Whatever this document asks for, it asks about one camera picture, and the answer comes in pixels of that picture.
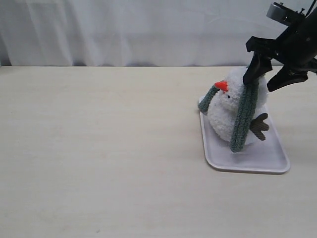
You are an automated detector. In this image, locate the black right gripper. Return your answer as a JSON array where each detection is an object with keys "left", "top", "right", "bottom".
[{"left": 243, "top": 14, "right": 317, "bottom": 92}]

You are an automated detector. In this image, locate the green knitted scarf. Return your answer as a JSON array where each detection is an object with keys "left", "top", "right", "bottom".
[{"left": 198, "top": 80, "right": 259, "bottom": 153}]

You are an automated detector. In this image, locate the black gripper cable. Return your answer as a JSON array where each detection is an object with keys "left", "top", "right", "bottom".
[{"left": 305, "top": 0, "right": 316, "bottom": 18}]

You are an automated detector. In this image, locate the white rectangular plastic tray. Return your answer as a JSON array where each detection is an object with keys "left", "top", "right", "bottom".
[{"left": 199, "top": 113, "right": 290, "bottom": 175}]

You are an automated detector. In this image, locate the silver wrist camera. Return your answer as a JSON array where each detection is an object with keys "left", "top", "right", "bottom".
[{"left": 266, "top": 2, "right": 305, "bottom": 26}]

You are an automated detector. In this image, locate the white backdrop curtain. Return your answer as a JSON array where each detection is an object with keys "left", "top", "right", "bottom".
[{"left": 0, "top": 0, "right": 317, "bottom": 67}]

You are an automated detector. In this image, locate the white plush snowman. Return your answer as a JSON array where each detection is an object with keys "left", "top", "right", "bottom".
[{"left": 207, "top": 67, "right": 268, "bottom": 145}]

